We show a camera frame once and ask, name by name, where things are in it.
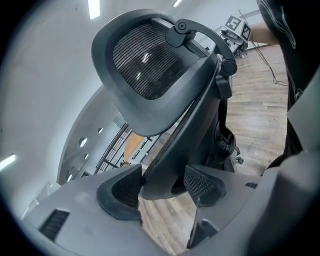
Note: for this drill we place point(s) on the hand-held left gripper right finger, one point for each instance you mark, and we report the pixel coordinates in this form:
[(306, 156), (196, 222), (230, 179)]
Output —
[(202, 187)]

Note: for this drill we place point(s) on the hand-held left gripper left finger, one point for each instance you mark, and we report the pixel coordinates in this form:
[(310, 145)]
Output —
[(117, 192)]

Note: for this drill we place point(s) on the black mesh office chair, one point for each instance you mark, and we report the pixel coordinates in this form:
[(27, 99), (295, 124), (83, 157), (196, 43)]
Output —
[(140, 110)]

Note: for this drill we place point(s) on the round ceiling light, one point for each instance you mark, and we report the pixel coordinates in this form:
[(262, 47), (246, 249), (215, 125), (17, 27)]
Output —
[(100, 130), (83, 142)]

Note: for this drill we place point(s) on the person's right forearm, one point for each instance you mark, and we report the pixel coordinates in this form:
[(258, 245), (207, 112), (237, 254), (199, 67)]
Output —
[(261, 32)]

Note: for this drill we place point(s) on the dark metal railing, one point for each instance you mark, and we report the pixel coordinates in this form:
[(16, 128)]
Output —
[(112, 147)]

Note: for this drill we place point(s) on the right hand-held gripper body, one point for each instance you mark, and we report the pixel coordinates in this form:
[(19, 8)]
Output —
[(236, 26)]

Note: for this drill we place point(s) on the person's black printed clothing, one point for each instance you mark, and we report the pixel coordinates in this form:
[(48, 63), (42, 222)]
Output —
[(297, 37)]

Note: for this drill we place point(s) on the long ceiling light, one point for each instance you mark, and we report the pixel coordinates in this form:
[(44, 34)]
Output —
[(176, 2), (94, 8), (7, 162)]

